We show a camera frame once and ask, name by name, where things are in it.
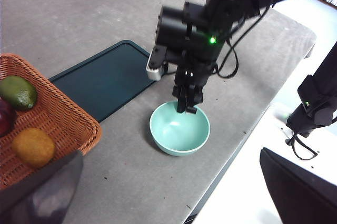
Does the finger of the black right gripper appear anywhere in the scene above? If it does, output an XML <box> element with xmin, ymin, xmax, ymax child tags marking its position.
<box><xmin>176</xmin><ymin>84</ymin><xmax>189</xmax><ymax>114</ymax></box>
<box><xmin>185</xmin><ymin>84</ymin><xmax>199</xmax><ymax>116</ymax></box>

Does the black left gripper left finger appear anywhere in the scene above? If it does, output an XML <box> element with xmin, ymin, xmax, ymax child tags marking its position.
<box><xmin>0</xmin><ymin>150</ymin><xmax>84</xmax><ymax>224</ymax></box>

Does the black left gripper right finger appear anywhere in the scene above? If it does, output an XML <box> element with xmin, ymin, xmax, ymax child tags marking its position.
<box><xmin>260</xmin><ymin>147</ymin><xmax>337</xmax><ymax>224</ymax></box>

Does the teal ribbed bowl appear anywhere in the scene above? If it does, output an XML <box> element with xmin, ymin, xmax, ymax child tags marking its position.
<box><xmin>149</xmin><ymin>100</ymin><xmax>211</xmax><ymax>157</ymax></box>

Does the brown kiwifruit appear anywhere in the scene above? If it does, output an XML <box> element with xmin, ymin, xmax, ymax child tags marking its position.
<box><xmin>11</xmin><ymin>128</ymin><xmax>56</xmax><ymax>169</ymax></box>

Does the dark green rectangular tray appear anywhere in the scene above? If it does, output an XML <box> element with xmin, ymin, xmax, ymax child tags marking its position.
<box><xmin>48</xmin><ymin>39</ymin><xmax>158</xmax><ymax>124</ymax></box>

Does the dark purple plum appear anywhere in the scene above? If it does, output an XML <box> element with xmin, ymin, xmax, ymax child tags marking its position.
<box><xmin>0</xmin><ymin>99</ymin><xmax>18</xmax><ymax>138</ymax></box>

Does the brown wicker basket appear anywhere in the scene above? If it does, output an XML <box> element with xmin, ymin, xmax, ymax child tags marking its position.
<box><xmin>0</xmin><ymin>53</ymin><xmax>103</xmax><ymax>190</ymax></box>

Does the green avocado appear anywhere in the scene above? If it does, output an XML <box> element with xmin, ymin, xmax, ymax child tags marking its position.
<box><xmin>0</xmin><ymin>75</ymin><xmax>38</xmax><ymax>111</ymax></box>

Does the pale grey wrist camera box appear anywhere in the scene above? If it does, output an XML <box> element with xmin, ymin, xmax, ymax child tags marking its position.
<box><xmin>146</xmin><ymin>45</ymin><xmax>169</xmax><ymax>82</ymax></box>

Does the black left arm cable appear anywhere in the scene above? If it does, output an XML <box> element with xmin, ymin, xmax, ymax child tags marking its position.
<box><xmin>286</xmin><ymin>131</ymin><xmax>319</xmax><ymax>160</ymax></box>

